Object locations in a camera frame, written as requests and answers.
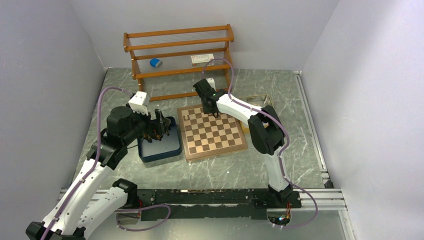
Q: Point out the dark chess pieces pile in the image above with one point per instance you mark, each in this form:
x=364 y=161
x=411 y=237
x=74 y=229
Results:
x=150 y=138

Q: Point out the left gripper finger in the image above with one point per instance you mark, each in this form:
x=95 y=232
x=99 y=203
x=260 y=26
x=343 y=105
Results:
x=168 y=124
x=159 y=126

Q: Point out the blue eraser block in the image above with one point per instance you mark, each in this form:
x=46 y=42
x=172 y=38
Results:
x=155 y=63

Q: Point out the white red card box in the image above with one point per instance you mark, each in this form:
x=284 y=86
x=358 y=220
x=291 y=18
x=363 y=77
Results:
x=201 y=60

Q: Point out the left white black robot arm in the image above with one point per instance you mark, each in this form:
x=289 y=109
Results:
x=72 y=218

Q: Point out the blue metal tin tray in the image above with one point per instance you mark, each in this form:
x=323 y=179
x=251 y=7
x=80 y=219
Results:
x=169 y=146

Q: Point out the wooden chess board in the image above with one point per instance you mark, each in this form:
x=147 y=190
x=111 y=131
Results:
x=204 y=136

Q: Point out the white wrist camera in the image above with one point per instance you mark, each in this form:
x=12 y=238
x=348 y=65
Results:
x=138 y=103
x=211 y=82

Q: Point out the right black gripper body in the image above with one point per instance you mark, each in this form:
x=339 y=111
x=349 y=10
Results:
x=205 y=109

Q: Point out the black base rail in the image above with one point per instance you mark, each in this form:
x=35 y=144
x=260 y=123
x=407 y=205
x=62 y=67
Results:
x=253 y=203

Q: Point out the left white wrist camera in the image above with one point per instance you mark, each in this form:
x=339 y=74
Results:
x=138 y=103

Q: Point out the wooden two-tier shelf rack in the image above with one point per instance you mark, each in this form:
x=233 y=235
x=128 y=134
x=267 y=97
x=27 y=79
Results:
x=175 y=48

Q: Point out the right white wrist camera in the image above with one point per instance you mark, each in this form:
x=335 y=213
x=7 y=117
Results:
x=211 y=82

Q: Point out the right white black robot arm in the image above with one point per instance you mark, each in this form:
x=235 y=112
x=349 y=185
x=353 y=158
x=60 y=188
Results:
x=266 y=131

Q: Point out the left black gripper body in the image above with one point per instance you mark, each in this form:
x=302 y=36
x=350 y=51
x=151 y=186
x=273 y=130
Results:
x=142 y=123

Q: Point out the aluminium frame rail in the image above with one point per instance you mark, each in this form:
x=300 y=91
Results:
x=323 y=194

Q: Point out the gold metal tin tray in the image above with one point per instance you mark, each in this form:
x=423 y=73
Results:
x=256 y=100

